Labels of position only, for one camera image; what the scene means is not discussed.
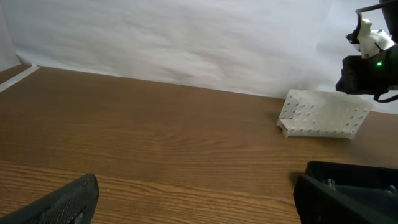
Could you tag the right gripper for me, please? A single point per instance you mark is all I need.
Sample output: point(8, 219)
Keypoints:
point(357, 76)

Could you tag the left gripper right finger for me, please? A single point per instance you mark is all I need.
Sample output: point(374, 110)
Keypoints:
point(326, 208)

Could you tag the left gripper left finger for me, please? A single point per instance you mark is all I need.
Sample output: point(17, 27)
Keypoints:
point(56, 208)

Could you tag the clear test tube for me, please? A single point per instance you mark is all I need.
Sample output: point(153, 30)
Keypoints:
point(329, 184)
point(393, 189)

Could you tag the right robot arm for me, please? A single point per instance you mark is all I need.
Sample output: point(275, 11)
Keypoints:
point(388, 71)

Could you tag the black tray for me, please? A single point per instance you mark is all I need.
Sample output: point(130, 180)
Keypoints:
point(357, 172)

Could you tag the white test tube rack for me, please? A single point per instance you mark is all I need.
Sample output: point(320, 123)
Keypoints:
point(323, 121)

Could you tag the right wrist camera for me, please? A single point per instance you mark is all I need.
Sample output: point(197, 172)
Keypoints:
point(371, 40)

